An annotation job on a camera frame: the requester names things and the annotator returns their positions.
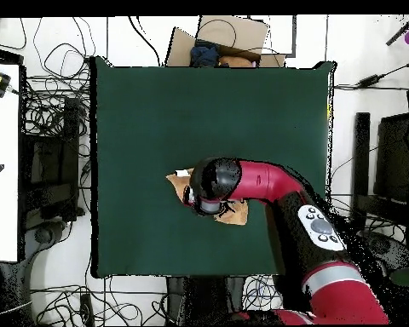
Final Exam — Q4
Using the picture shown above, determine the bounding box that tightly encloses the tan terry towel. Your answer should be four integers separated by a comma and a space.
165, 167, 250, 227

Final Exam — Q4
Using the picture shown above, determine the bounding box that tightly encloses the dark green table cloth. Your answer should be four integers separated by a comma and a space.
89, 55, 337, 278

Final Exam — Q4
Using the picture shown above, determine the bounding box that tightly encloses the orange garment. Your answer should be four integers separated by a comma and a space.
217, 55, 255, 68

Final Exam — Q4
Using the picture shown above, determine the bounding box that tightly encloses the black power strip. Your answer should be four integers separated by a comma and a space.
78, 292, 95, 326

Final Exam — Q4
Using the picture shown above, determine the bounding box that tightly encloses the navy blue garment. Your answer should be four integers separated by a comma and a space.
189, 40, 221, 68

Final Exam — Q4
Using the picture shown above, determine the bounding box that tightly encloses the brown cardboard box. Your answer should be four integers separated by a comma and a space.
164, 14, 287, 68

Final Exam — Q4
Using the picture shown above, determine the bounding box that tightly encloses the black upright bar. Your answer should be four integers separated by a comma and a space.
349, 112, 372, 232

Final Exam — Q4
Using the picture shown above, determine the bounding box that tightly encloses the white side table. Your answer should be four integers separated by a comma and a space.
0, 62, 21, 263

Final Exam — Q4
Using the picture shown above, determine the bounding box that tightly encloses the black monitor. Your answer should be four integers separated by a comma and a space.
372, 113, 409, 226

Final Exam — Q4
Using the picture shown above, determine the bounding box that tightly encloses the black rod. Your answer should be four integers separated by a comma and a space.
385, 14, 409, 47

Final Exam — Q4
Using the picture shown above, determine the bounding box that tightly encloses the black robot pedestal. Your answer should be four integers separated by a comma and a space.
166, 275, 246, 326

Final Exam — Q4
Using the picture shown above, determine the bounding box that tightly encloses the black cable tangle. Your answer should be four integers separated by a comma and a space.
30, 275, 168, 326
326, 193, 409, 239
20, 16, 91, 137

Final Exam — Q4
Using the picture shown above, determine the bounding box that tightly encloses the black power adapter with cable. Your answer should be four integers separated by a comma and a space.
333, 59, 409, 91

